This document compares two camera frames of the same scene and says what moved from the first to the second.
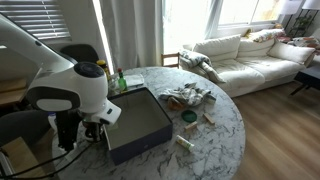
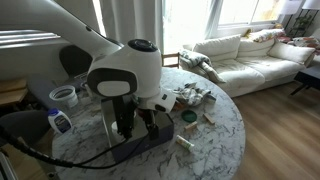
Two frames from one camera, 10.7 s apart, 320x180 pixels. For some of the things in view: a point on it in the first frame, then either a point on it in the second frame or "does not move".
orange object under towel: x=174 y=105 does not move
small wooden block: x=191 y=125 does not move
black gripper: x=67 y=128 → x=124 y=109
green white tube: x=189 y=146 does not move
